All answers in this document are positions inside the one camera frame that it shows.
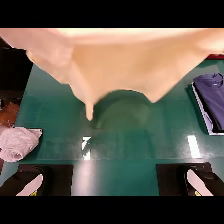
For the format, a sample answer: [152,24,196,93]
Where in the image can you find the cream T-shirt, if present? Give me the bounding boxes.
[0,28,224,122]

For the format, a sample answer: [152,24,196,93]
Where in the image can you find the light grey garment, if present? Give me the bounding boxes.
[0,126,44,164]

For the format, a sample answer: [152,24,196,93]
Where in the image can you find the purple T-shirt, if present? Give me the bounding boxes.
[192,72,224,132]

